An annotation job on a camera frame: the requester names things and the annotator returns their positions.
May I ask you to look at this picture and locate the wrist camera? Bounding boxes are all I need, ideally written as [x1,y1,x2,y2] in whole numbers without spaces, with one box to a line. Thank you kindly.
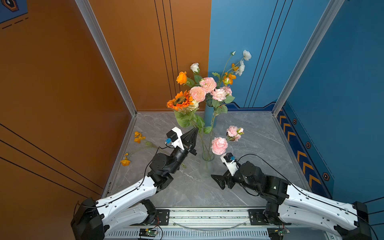
[165,127,184,150]
[221,153,240,177]

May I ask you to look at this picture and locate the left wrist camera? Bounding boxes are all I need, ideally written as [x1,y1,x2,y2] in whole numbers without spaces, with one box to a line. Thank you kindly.
[165,127,184,150]

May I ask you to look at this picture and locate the pink carnation flower stem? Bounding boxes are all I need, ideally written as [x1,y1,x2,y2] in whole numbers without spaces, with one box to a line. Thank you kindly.
[190,77,217,103]

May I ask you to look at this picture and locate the green circuit board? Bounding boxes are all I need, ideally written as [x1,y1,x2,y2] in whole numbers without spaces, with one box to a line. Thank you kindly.
[138,229,160,240]
[267,228,291,240]

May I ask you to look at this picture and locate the left aluminium corner post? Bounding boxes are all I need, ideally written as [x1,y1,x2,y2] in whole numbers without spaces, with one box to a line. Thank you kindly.
[75,0,137,117]

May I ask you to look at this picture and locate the yellow rose stem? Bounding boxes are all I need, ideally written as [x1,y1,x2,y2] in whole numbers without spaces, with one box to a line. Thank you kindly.
[177,72,196,88]

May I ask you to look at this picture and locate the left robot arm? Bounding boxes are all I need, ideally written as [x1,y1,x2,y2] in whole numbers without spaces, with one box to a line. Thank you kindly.
[71,127,199,240]

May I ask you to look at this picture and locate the left green circuit board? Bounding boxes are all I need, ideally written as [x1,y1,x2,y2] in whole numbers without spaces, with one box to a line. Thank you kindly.
[138,229,160,240]

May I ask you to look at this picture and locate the aluminium front rail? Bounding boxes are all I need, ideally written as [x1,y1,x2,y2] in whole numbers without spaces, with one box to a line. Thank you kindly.
[106,207,338,240]

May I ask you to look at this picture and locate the right green circuit board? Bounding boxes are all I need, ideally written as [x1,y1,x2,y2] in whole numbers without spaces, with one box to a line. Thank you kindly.
[267,228,291,240]

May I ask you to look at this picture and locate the clear glass vase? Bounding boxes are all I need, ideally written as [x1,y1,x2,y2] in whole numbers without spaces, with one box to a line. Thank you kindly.
[202,147,215,162]

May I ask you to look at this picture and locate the cream rose flower stem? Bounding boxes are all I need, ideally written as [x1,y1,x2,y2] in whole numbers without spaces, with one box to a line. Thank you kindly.
[188,100,199,111]

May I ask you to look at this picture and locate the right aluminium corner post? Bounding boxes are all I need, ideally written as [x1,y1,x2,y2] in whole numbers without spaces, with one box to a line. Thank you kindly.
[272,0,345,117]

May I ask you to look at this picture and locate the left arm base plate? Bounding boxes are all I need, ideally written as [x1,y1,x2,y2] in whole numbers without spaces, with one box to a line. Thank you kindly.
[134,209,170,227]

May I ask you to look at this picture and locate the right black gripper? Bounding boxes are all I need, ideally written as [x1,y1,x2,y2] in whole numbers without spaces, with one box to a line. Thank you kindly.
[210,168,261,194]

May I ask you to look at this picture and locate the aluminium corner post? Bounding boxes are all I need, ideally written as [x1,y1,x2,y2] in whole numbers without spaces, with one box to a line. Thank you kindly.
[75,0,137,117]
[272,0,345,117]

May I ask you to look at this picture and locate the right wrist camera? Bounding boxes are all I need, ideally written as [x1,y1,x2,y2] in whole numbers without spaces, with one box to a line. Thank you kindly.
[221,153,240,177]

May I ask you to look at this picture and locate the teal ceramic vase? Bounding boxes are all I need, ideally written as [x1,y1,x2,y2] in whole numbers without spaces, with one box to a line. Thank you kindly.
[204,106,214,127]

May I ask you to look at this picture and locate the yellow poppy flower stem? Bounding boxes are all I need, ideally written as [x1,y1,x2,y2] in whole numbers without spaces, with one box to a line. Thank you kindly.
[120,132,157,167]

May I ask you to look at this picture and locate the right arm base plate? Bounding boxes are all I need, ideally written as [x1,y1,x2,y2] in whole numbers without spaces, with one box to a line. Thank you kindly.
[248,209,292,226]

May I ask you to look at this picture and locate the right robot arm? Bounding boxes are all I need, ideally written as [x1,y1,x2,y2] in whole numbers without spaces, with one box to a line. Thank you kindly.
[211,161,373,240]

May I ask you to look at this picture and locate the small pink rose spray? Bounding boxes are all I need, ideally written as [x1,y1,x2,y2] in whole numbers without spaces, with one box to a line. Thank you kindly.
[209,86,235,139]

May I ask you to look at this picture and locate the white ranunculus flower stem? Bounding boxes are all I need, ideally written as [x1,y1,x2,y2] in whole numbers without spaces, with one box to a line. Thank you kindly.
[217,50,252,88]

